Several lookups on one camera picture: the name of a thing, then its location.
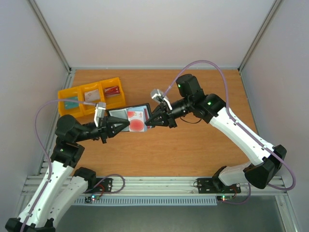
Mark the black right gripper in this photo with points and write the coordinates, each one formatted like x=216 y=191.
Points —
x=169 y=116

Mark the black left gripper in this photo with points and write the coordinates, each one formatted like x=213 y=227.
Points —
x=106 y=126

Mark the red white circle card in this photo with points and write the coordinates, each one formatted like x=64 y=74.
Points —
x=136 y=119

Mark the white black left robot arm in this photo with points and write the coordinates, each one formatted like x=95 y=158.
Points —
x=63 y=183

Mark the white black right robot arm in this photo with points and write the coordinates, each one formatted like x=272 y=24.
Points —
x=263 y=157

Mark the red card in bin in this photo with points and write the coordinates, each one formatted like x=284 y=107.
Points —
x=111 y=91

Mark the green card in bin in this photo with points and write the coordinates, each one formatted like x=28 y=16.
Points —
x=71 y=104

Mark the yellow three-compartment bin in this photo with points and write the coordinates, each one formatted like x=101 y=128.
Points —
x=84 y=110

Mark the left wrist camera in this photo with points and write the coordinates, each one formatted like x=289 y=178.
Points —
x=99 y=112

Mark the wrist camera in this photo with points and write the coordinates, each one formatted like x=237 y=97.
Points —
x=158 y=96
x=99 y=112

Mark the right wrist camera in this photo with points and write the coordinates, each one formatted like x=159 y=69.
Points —
x=158 y=96

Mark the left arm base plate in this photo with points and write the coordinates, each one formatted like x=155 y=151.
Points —
x=105 y=185

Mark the aluminium front rail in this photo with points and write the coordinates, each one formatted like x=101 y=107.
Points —
x=178 y=186

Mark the grey slotted cable duct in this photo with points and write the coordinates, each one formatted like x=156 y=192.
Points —
x=114 y=201

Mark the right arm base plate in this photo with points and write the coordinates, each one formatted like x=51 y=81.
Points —
x=205 y=186

